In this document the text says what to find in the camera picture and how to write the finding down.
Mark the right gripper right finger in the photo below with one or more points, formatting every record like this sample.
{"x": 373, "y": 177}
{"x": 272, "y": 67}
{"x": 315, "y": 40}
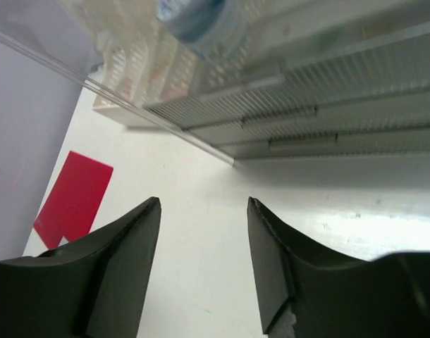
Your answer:
{"x": 305, "y": 289}

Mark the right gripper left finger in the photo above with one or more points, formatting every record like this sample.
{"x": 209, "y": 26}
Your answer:
{"x": 94, "y": 286}

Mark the clear acrylic storage box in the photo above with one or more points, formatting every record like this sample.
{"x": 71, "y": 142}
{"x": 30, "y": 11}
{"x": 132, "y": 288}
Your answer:
{"x": 321, "y": 78}

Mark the blue lidded jar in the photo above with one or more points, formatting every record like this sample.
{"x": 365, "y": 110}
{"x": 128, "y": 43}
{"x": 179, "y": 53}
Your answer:
{"x": 213, "y": 30}

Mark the red notebook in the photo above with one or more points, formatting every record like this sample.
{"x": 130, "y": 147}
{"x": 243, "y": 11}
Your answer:
{"x": 72, "y": 204}

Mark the white file organizer rack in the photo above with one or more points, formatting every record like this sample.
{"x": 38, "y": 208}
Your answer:
{"x": 146, "y": 64}

